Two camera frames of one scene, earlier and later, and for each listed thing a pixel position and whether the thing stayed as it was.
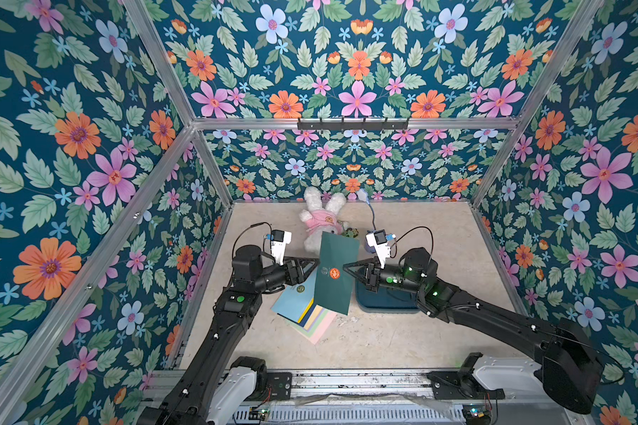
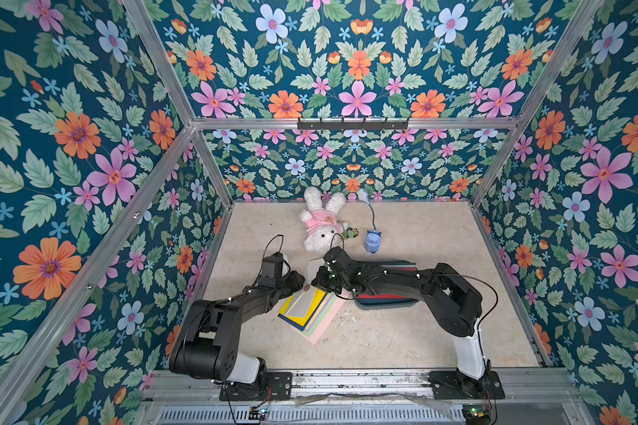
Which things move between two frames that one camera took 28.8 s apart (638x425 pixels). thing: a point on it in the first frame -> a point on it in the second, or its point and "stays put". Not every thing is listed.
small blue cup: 362,195 stays put
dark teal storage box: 387,299 stays put
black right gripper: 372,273 -> 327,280
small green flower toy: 351,233 stays put
